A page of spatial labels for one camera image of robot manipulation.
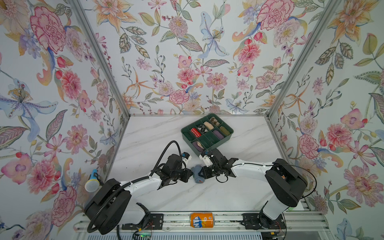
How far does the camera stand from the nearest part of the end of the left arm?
0.65 metres

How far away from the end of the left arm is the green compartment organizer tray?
0.23m

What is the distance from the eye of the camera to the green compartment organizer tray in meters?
0.99
